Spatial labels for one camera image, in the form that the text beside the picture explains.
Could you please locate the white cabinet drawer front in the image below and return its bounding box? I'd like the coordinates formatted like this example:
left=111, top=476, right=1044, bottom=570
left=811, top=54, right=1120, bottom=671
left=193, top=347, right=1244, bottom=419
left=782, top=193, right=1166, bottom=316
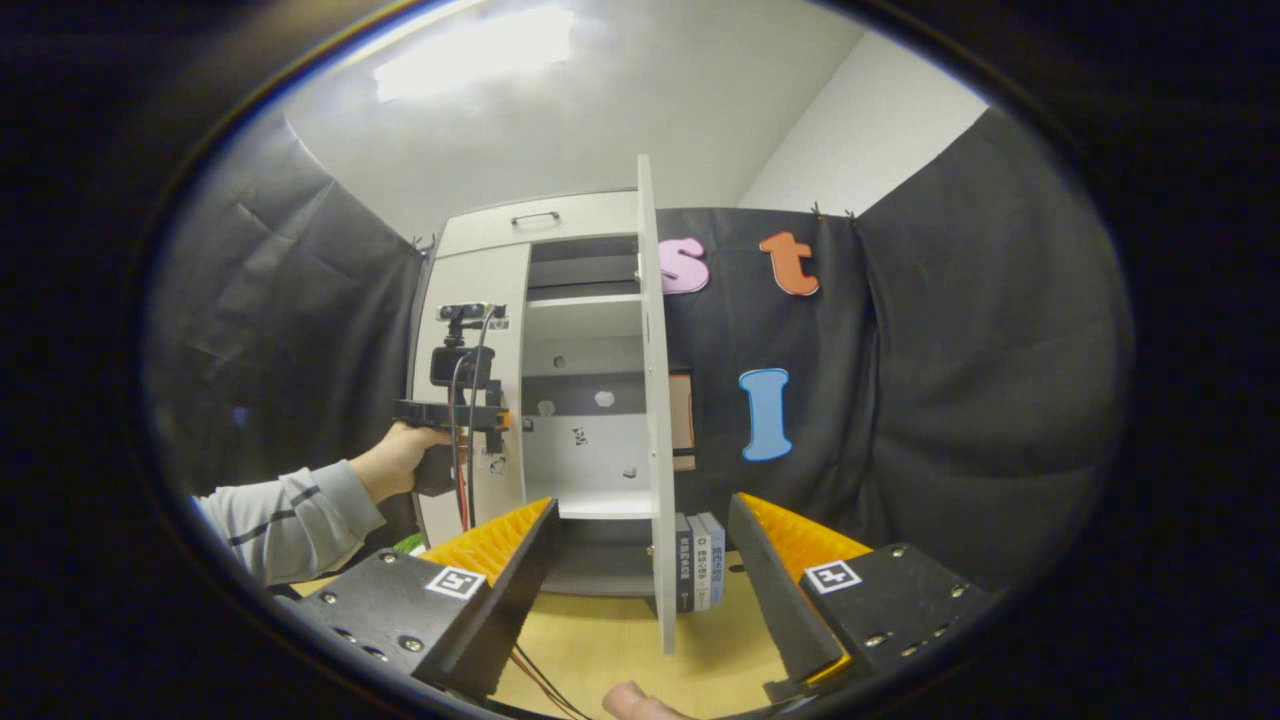
left=437, top=190, right=641, bottom=259

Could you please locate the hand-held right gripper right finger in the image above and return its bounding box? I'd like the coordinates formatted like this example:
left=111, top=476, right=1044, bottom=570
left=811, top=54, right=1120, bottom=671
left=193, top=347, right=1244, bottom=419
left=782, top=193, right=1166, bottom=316
left=727, top=492, right=993, bottom=696

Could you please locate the white double-door shoe cabinet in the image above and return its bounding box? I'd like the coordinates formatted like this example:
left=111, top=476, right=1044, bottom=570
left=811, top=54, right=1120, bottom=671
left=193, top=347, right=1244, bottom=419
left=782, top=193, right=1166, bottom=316
left=408, top=188, right=661, bottom=601

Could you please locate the pale blue book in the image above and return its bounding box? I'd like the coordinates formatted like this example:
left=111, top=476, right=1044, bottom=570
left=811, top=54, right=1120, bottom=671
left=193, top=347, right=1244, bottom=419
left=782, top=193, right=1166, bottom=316
left=700, top=511, right=727, bottom=606

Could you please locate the dark grey book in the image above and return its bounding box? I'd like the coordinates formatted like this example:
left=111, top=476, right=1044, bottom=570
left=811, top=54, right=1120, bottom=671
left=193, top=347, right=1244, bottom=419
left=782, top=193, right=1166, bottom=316
left=675, top=513, right=695, bottom=613

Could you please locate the black cable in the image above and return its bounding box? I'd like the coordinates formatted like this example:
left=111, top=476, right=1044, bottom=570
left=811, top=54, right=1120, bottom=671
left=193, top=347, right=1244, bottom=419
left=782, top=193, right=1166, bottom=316
left=450, top=305, right=593, bottom=720

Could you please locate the red cable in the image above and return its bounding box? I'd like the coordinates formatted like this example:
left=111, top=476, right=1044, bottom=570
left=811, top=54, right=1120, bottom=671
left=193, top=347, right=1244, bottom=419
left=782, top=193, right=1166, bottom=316
left=455, top=440, right=573, bottom=720

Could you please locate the black backdrop cloth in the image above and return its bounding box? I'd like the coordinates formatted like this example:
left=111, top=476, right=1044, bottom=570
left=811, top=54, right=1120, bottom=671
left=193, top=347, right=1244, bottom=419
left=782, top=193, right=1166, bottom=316
left=145, top=105, right=1136, bottom=591

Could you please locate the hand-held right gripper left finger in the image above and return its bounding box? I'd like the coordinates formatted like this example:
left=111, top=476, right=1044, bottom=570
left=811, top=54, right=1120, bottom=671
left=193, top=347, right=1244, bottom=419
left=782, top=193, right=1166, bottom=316
left=272, top=497, right=566, bottom=704

